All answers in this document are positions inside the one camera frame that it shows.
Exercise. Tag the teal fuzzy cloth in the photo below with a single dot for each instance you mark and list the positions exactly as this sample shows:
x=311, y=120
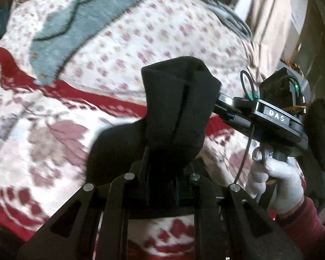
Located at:
x=78, y=19

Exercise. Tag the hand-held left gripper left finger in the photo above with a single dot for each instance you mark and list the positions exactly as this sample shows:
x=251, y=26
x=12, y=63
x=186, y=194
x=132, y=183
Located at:
x=140, y=172

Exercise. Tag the black pants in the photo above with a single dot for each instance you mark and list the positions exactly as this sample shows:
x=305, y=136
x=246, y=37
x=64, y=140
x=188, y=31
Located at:
x=176, y=105

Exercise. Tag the beige curtain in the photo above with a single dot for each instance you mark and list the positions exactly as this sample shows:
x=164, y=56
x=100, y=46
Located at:
x=268, y=19

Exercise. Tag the person's right hand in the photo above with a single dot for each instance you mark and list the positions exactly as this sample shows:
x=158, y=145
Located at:
x=284, y=184

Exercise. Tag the red patterned blanket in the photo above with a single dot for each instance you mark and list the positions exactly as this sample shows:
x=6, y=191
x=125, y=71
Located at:
x=43, y=146

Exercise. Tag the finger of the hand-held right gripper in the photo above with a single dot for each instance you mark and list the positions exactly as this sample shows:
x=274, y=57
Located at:
x=230, y=103
x=239, y=122

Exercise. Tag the white floral quilt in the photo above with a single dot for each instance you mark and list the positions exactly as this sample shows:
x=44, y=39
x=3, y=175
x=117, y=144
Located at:
x=140, y=40

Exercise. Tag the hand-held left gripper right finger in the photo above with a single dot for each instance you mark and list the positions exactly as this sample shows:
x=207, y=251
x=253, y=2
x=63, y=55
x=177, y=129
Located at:
x=200, y=192

